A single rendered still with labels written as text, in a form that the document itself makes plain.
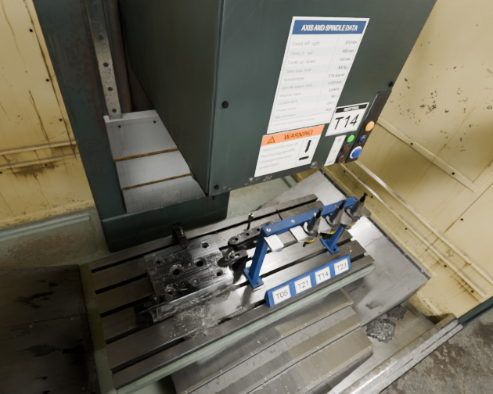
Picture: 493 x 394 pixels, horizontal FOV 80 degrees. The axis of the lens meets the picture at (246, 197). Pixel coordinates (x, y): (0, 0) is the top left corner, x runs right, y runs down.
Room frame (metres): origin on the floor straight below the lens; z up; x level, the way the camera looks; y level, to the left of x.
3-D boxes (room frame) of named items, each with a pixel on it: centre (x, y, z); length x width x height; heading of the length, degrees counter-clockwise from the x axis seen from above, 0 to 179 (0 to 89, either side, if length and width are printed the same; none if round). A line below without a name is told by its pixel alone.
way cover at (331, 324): (0.46, -0.30, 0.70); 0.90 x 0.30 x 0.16; 126
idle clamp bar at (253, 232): (0.88, -0.06, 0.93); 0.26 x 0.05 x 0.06; 131
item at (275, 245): (0.65, -0.13, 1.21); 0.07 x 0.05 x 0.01; 36
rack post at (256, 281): (0.69, -0.10, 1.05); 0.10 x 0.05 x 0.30; 36
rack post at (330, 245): (0.95, -0.45, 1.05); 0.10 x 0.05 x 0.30; 36
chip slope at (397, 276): (1.05, -0.42, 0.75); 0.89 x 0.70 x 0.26; 36
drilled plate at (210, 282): (0.62, 0.17, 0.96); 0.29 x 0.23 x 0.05; 126
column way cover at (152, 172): (1.03, 0.37, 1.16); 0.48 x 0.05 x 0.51; 126
